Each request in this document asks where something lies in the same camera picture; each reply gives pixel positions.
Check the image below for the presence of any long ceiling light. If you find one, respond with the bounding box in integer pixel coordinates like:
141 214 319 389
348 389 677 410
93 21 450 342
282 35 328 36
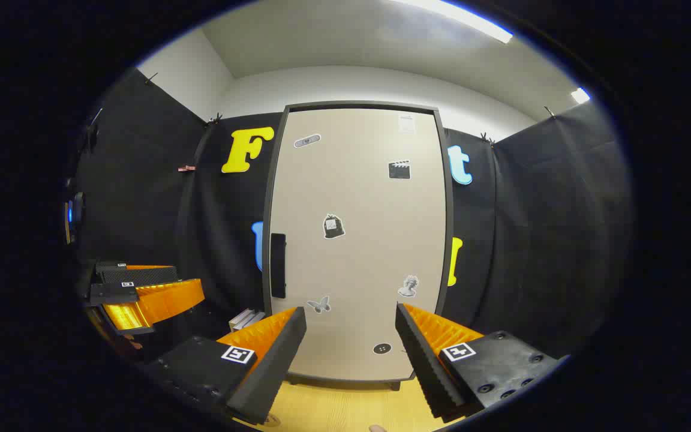
390 0 514 44

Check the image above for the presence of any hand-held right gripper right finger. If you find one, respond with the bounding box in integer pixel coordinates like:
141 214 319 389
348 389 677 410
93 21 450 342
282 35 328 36
394 302 563 422

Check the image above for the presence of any black backdrop cloth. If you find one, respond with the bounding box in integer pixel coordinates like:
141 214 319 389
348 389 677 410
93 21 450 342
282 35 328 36
67 67 633 361

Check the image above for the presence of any dark grey cabinet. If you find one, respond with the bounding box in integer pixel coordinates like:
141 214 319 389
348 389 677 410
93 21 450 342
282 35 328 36
261 100 455 392

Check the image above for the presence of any black cabinet door handle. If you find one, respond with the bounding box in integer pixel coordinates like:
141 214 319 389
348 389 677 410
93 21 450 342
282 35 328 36
269 232 287 300

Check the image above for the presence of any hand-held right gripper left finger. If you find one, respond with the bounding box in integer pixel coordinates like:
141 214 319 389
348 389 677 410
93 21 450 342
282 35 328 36
142 306 308 425

